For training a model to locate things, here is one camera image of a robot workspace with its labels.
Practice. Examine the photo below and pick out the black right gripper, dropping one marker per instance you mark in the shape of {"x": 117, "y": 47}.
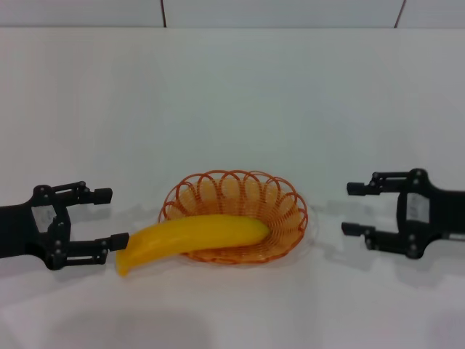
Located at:
{"x": 443, "y": 218}

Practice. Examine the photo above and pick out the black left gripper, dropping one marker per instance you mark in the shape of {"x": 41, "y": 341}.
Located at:
{"x": 18, "y": 232}

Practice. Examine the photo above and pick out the yellow plastic banana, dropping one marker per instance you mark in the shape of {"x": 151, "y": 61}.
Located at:
{"x": 189, "y": 232}

